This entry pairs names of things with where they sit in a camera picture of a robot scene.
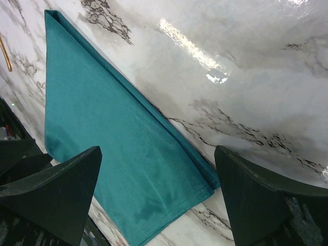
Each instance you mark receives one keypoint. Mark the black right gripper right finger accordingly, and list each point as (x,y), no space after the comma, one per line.
(266,208)

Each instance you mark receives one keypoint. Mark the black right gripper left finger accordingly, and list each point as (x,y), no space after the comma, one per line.
(58,198)

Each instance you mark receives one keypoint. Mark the teal cloth napkin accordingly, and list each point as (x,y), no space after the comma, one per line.
(150,173)

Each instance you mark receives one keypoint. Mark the gold spoon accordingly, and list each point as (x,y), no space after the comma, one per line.
(5,55)

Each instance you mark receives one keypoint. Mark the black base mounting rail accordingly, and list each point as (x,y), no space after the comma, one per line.
(13,129)

